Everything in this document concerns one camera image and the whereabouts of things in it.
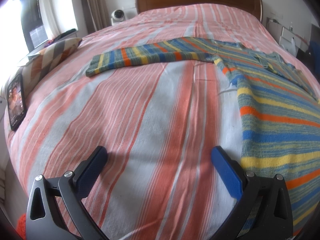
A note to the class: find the striped knit sweater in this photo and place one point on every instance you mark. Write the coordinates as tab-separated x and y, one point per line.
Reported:
275	120

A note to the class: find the striped pillow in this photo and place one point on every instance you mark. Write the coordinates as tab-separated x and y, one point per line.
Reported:
53	55

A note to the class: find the pink striped bed sheet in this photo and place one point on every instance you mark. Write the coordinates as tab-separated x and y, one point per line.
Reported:
140	120

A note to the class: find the white security camera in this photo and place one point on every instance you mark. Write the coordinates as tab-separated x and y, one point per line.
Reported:
118	16

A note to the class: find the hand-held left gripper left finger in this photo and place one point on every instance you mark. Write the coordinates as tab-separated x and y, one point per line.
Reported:
91	172

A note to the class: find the beige curtain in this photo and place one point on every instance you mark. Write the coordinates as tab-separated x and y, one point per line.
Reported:
96	5

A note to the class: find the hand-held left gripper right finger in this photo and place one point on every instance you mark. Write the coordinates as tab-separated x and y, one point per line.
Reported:
227	173

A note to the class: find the blue garment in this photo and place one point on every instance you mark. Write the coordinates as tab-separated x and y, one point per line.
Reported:
315	47

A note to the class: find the white plastic bag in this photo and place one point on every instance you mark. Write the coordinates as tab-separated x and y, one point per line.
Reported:
287	40

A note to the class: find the black smartphone with lit screen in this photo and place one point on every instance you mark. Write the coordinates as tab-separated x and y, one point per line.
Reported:
16	102

